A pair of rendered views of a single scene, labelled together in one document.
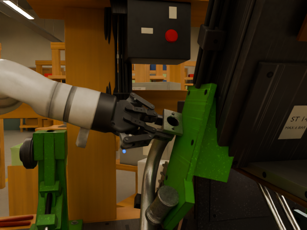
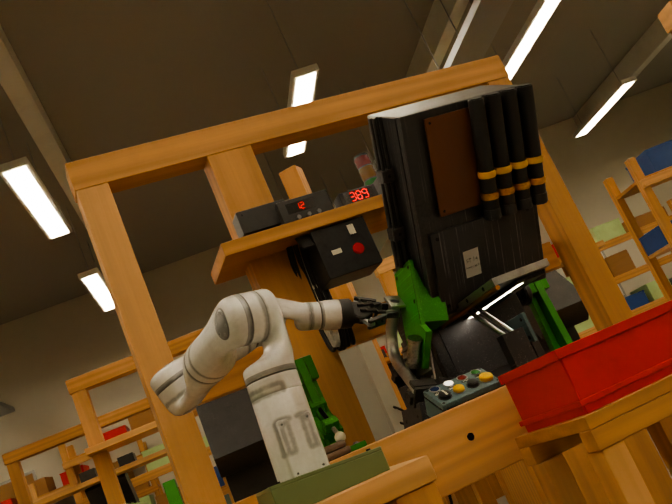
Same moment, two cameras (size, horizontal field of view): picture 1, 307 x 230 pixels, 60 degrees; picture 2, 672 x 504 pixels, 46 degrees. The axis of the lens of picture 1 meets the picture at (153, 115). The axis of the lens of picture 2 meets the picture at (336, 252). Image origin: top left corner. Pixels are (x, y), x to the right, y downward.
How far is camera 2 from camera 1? 1.55 m
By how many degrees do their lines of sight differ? 20
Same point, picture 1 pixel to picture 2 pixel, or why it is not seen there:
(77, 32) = (269, 279)
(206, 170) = (431, 316)
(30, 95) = (298, 312)
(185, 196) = (424, 330)
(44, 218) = (329, 420)
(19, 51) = not seen: outside the picture
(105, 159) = (342, 389)
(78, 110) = (330, 312)
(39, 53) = not seen: outside the picture
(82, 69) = not seen: hidden behind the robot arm
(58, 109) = (317, 317)
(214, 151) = (430, 302)
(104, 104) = (345, 303)
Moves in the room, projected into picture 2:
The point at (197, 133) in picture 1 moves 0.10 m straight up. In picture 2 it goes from (414, 293) to (397, 257)
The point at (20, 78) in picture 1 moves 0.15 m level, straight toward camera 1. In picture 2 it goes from (287, 304) to (315, 280)
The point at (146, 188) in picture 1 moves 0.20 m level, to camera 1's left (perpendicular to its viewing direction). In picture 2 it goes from (397, 362) to (324, 393)
